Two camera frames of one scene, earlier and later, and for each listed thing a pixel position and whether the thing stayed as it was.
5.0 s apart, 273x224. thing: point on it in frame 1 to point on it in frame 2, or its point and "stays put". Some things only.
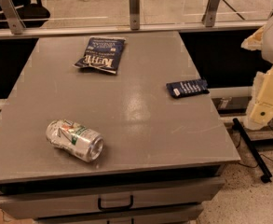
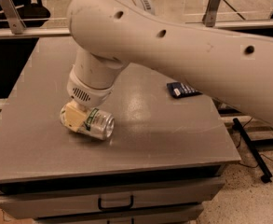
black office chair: x=33 y=15 stays put
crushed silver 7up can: x=82 y=143 to x=99 y=124
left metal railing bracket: x=10 y=11 stays put
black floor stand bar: x=266 y=178 stays put
